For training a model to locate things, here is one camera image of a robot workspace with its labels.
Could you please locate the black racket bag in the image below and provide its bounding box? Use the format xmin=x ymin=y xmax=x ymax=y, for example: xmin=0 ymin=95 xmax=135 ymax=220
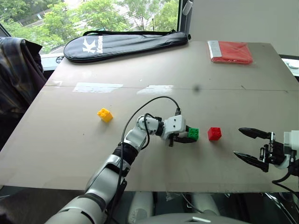
xmin=63 ymin=29 xmax=192 ymax=63

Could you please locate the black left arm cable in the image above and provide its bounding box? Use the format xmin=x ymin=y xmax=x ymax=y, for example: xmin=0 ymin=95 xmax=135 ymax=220
xmin=109 ymin=96 xmax=182 ymax=210

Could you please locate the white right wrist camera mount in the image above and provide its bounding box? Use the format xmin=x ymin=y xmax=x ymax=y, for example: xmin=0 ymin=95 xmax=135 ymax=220
xmin=273 ymin=130 xmax=299 ymax=170

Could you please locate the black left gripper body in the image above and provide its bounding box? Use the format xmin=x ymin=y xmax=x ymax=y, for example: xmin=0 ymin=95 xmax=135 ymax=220
xmin=168 ymin=132 xmax=186 ymax=147

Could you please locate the red packaged cloth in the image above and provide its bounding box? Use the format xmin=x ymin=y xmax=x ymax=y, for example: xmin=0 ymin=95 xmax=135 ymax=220
xmin=206 ymin=40 xmax=254 ymax=65

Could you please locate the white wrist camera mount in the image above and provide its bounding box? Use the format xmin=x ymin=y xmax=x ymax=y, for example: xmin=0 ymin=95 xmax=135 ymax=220
xmin=163 ymin=114 xmax=187 ymax=140
xmin=273 ymin=130 xmax=299 ymax=170

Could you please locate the red toy brick cube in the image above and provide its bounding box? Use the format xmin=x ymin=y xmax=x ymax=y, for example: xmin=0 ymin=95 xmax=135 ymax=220
xmin=207 ymin=126 xmax=222 ymax=141

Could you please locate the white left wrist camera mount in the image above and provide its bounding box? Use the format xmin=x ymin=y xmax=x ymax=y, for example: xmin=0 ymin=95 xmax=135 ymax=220
xmin=163 ymin=114 xmax=187 ymax=140

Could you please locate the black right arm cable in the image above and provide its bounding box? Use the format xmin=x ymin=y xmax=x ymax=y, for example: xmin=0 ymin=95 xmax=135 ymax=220
xmin=271 ymin=170 xmax=299 ymax=195

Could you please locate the white cylinder handle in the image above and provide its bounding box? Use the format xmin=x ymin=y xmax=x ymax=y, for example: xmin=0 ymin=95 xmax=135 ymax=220
xmin=182 ymin=0 xmax=195 ymax=16

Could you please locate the white rounded robot shell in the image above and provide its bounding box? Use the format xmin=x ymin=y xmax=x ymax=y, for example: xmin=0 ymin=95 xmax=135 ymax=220
xmin=191 ymin=193 xmax=221 ymax=217
xmin=129 ymin=191 xmax=154 ymax=224

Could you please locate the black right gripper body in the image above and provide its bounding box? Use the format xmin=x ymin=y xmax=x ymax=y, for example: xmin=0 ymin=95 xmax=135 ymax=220
xmin=258 ymin=131 xmax=291 ymax=169

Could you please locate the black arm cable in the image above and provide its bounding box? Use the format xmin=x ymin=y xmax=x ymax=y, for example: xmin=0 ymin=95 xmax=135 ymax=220
xmin=109 ymin=96 xmax=182 ymax=210
xmin=271 ymin=170 xmax=299 ymax=195

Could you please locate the green toy brick cube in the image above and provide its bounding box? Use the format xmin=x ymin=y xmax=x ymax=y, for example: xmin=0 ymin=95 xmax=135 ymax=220
xmin=187 ymin=127 xmax=200 ymax=142

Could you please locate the dark plaid jacket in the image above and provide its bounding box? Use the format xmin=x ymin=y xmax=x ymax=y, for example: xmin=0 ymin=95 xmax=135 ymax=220
xmin=0 ymin=36 xmax=47 ymax=119

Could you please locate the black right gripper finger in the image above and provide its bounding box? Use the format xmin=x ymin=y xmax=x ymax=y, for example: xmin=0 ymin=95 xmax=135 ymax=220
xmin=233 ymin=151 xmax=270 ymax=173
xmin=238 ymin=127 xmax=273 ymax=140

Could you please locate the yellow toy brick cube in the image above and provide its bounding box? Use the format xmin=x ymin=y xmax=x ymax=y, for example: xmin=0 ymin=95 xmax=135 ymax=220
xmin=97 ymin=107 xmax=114 ymax=123

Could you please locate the grey robot torso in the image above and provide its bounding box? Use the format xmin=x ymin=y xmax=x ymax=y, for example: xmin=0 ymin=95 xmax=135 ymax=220
xmin=139 ymin=212 xmax=249 ymax=224

